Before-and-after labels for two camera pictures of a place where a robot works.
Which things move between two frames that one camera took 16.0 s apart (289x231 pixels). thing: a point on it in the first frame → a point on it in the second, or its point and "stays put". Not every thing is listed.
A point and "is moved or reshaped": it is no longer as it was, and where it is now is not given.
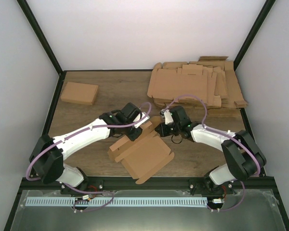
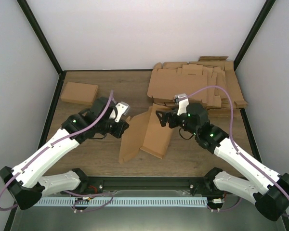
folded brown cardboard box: [82, 93] stays put
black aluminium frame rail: [110, 184] stays put
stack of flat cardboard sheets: [212, 79] stays put
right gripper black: [163, 133] → [172, 114]
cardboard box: [144, 155] is moved or reshaped
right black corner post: [258, 22] stays put
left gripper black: [133, 136] → [123, 126]
